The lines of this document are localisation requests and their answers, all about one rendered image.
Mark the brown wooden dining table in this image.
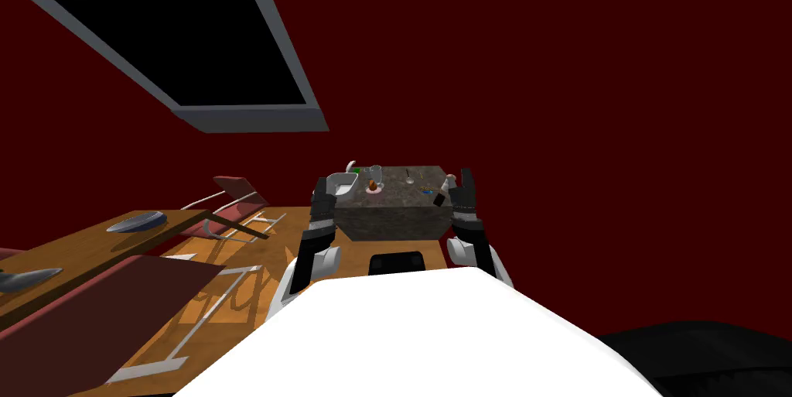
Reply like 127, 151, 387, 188
0, 207, 271, 331

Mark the red chair white frame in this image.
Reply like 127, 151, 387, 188
0, 253, 264, 397
178, 174, 289, 245

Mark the grey plate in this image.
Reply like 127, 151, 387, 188
105, 210, 169, 235
0, 267, 64, 295

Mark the grey framed window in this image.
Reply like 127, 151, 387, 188
0, 0, 331, 135

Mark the dark marble table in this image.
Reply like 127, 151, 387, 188
333, 165, 456, 243

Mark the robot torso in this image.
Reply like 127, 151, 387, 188
172, 251, 664, 397

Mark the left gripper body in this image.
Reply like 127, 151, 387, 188
310, 189, 339, 222

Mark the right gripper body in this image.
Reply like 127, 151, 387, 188
449, 185, 481, 216

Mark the white square bowl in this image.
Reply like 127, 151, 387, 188
325, 171, 360, 197

